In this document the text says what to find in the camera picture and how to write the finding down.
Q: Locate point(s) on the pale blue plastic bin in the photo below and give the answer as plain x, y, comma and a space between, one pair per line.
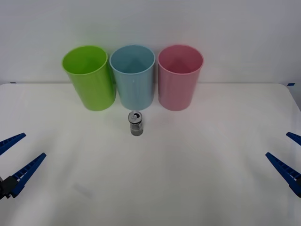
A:
135, 91

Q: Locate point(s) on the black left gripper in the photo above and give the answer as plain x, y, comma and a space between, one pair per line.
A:
2, 189

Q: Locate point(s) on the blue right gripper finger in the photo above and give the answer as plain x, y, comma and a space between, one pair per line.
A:
285, 168
295, 137

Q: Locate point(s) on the dark drink can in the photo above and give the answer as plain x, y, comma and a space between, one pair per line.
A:
136, 126

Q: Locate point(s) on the yellow-green plastic bin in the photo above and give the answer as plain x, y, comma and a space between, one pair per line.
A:
94, 89

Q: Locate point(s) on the pink plastic bin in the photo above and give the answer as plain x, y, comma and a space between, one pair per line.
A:
175, 91

